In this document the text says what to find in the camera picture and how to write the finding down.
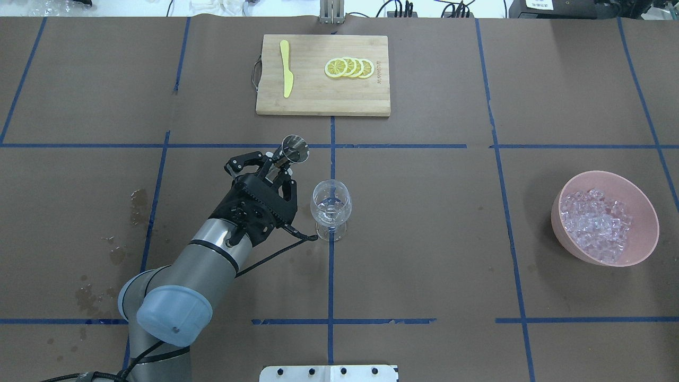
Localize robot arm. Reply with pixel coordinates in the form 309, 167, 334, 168
117, 144, 316, 381

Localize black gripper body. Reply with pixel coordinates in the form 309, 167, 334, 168
210, 173, 298, 247

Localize bamboo cutting board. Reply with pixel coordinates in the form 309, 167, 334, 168
256, 34, 392, 118

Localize pink bowl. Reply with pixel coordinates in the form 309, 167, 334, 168
551, 171, 660, 267

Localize steel double jigger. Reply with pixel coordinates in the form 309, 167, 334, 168
265, 135, 310, 183

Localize aluminium frame post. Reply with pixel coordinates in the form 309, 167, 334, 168
319, 0, 346, 25

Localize lemon slices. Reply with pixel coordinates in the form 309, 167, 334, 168
324, 57, 376, 79

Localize clear wine glass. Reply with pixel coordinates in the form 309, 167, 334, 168
310, 179, 353, 242

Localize clear ice cubes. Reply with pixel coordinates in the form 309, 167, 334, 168
559, 188, 633, 264

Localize yellow plastic knife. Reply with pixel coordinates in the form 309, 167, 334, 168
280, 40, 295, 98

